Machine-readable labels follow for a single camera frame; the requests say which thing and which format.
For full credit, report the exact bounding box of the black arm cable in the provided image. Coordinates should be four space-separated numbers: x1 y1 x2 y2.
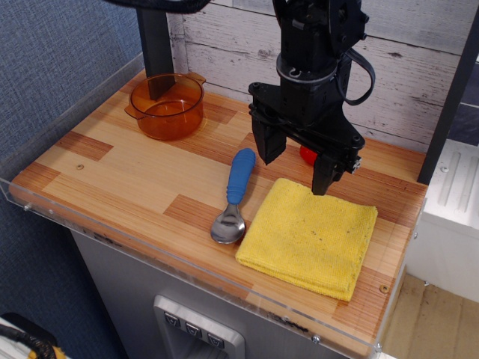
342 50 376 107

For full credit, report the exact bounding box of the dark grey post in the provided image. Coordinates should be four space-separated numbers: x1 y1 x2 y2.
417 10 478 185
136 9 174 100

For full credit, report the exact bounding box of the yellow and black object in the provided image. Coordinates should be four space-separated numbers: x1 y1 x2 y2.
1 324 67 358

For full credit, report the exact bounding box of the grey toy cabinet front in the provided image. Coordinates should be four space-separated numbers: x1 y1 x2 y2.
73 233 343 358

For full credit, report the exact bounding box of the dark grey left post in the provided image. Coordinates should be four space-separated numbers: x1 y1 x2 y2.
136 9 174 100

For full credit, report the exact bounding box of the orange transparent plastic pot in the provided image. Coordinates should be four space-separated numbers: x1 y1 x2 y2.
125 73 206 141

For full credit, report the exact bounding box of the yellow folded microfiber cloth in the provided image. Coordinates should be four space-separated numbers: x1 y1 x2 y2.
235 179 378 301

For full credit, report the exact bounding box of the clear acrylic counter guard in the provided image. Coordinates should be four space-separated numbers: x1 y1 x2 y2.
9 45 436 358

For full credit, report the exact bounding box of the red toy strawberry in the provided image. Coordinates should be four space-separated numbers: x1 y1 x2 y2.
299 146 317 166

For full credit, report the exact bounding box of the dark grey right post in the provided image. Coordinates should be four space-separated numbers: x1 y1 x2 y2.
417 10 478 185

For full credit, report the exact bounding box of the white toy sink unit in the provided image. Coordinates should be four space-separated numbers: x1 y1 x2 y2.
405 140 478 301

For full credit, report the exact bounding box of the silver dispenser button panel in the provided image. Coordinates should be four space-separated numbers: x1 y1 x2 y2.
153 295 246 358

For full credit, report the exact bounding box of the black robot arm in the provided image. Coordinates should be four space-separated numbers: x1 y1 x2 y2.
248 1 375 195

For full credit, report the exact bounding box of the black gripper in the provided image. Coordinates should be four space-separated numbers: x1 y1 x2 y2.
248 70 365 196

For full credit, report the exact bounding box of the blue-handled metal spoon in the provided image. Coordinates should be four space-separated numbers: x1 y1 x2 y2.
210 148 256 245

